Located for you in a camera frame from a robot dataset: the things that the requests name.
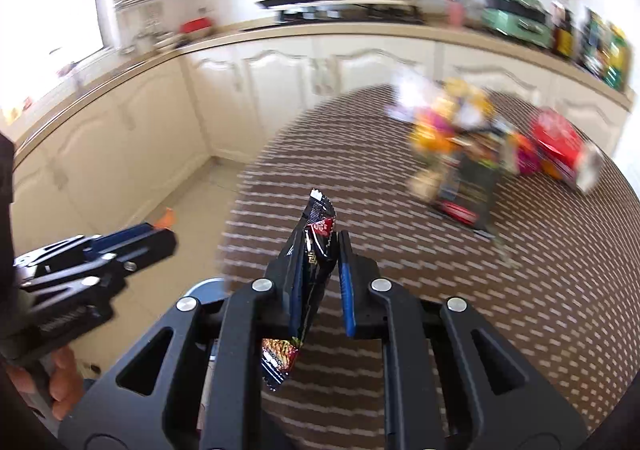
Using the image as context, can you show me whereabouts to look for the green electric cooker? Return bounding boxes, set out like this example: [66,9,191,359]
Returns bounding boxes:
[480,0,552,49]

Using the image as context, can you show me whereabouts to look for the pink utensil holder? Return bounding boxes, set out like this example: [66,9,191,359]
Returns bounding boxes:
[446,0,466,27]

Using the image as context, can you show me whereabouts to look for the dark sauce bottles group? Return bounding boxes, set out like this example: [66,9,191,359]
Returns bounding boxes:
[578,9,604,79]

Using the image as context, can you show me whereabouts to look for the yellow orange wrapper pile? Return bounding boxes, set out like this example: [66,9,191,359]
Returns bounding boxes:
[386,69,539,204]

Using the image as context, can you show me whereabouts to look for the cream lower cabinets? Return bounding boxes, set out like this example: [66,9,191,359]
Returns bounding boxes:
[8,24,634,253]

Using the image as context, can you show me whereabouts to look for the black snack wrapper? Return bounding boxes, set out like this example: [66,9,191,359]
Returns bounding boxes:
[262,189,337,390]

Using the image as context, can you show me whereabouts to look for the red snack bag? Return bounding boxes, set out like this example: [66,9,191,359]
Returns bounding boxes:
[530,107,604,194]

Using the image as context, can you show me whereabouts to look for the brown dotted tablecloth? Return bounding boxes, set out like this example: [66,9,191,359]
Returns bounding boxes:
[220,86,639,449]

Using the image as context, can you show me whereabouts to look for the green oil bottle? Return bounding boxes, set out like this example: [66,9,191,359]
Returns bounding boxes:
[603,23,629,92]

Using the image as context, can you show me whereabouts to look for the hanging utensil rack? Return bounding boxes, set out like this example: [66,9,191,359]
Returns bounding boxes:
[114,0,164,39]

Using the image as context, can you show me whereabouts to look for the black gas stove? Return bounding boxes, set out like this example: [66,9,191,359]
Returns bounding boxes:
[246,0,425,30]

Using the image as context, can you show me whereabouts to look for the black snack bag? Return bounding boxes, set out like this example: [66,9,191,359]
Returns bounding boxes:
[432,128,504,234]

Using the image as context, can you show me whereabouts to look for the dark soy sauce bottle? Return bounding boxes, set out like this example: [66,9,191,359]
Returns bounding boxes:
[551,0,574,60]

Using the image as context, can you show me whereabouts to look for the red container on bowls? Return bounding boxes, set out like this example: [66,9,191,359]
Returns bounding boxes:
[180,16,214,38]

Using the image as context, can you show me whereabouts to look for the person's left hand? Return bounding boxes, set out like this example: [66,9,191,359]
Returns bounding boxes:
[4,346,84,421]

